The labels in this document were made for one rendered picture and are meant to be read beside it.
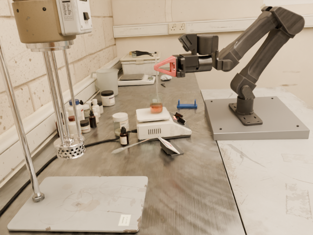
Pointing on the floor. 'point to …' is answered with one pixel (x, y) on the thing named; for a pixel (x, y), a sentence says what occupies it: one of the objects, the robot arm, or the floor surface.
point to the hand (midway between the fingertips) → (156, 67)
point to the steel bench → (146, 168)
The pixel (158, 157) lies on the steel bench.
